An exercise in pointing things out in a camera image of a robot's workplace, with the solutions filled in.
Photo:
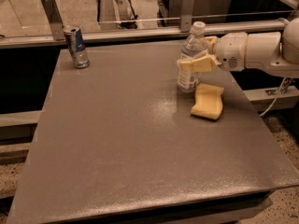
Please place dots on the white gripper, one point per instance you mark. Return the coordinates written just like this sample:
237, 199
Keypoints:
230, 51

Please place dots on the clear plastic water bottle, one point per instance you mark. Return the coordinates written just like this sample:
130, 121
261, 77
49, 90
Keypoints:
193, 47

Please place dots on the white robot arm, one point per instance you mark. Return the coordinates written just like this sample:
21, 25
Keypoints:
275, 53

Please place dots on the yellow sponge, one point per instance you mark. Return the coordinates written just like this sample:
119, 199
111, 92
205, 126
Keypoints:
208, 102

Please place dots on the blue silver drink can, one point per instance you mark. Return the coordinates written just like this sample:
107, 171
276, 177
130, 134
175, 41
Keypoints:
76, 46

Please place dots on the right metal bracket post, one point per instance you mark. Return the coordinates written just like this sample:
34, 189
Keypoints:
186, 15

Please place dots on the metal bracket post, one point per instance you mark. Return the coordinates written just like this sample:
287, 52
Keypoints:
54, 19
186, 15

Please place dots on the horizontal metal rail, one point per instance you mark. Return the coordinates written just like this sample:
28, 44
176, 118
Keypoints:
127, 36

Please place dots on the left metal bracket post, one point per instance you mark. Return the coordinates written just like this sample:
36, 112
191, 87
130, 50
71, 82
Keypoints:
54, 19

